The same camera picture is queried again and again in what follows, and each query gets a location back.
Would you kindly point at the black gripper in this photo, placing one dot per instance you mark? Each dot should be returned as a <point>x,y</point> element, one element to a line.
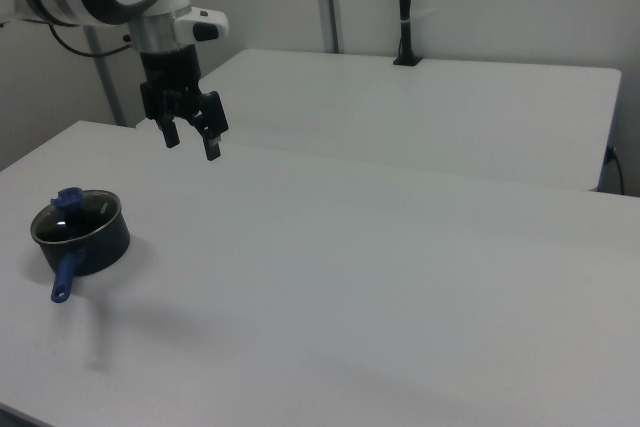
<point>170,69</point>

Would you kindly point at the white zip tie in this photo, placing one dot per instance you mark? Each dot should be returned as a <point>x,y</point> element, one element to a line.
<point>417,16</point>

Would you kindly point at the glass lid with blue knob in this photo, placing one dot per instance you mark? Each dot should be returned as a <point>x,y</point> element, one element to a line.
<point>68,199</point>

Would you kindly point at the white side table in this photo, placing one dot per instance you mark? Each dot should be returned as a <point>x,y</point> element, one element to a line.
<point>410,112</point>

